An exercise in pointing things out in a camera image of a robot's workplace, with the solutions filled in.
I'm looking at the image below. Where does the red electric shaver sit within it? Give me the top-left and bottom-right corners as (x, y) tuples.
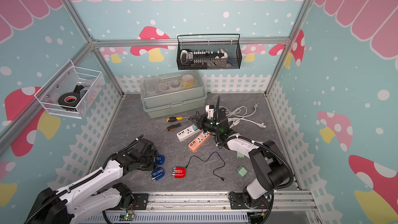
(172, 167), (186, 178)

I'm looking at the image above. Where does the orange handled screwdriver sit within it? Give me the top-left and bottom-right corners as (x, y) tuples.
(166, 123), (181, 132)

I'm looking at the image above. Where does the black tape roll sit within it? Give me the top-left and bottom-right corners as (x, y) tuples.
(58, 92), (81, 111)

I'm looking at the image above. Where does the black cable with plug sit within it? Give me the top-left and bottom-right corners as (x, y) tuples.
(184, 151), (226, 182)

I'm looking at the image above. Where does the green plastic storage box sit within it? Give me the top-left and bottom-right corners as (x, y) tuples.
(141, 71), (207, 118)

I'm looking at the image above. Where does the black power strip in basket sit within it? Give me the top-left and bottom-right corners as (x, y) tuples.
(179, 49), (228, 67)

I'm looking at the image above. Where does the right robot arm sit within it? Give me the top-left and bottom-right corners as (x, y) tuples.
(190, 103), (294, 209)

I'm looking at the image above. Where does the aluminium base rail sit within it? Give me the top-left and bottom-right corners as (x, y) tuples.
(80, 191), (318, 224)

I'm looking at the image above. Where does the blue shaver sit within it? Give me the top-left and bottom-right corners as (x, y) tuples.
(156, 154), (165, 165)
(150, 167), (165, 181)

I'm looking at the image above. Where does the yellow handled screwdriver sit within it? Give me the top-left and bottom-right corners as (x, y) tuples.
(166, 116), (189, 122)

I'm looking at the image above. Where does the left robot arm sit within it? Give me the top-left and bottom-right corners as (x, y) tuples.
(25, 136), (165, 224)

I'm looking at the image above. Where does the black wire mesh basket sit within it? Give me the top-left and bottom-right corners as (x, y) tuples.
(176, 34), (242, 70)

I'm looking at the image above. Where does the white power strip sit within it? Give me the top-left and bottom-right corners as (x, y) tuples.
(176, 125), (200, 142)

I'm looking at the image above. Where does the yellow tape roll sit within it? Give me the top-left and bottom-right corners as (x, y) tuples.
(181, 74), (195, 88)

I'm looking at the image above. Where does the white coiled power cable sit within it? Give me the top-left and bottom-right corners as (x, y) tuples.
(223, 103), (267, 129)

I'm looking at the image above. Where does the orange power strip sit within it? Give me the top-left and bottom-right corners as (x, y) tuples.
(188, 132), (211, 152)

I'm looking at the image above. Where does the clear acrylic wall bin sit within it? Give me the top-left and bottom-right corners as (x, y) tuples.
(35, 61), (105, 119)

